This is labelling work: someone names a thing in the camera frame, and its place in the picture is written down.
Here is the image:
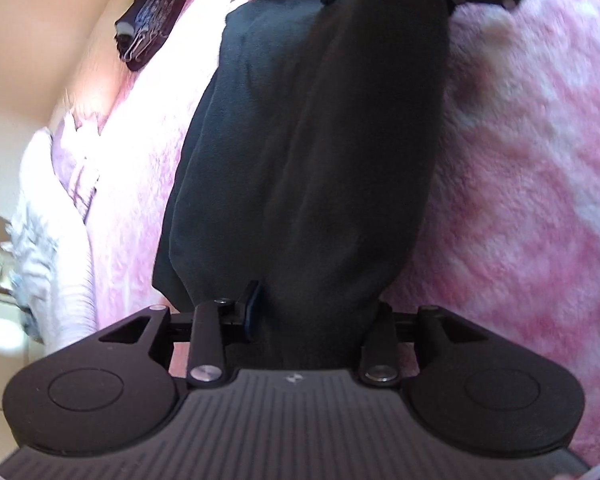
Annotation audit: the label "white bedding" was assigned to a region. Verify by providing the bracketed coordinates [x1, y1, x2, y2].
[7, 110, 103, 348]

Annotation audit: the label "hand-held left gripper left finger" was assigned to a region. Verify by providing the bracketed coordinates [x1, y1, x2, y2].
[99, 281, 261, 389]

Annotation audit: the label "dark folded cloth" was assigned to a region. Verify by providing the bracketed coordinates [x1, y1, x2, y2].
[114, 0, 203, 74]

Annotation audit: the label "pink fluffy blanket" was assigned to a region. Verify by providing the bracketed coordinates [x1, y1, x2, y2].
[47, 0, 600, 476]

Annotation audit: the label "black pants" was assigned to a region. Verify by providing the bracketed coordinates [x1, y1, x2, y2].
[152, 0, 453, 372]

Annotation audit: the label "blue-grey folded fluffy cloth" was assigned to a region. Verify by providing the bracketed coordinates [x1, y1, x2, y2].
[117, 0, 193, 62]

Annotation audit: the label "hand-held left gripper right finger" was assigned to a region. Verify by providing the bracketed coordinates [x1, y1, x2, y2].
[359, 302, 487, 387]

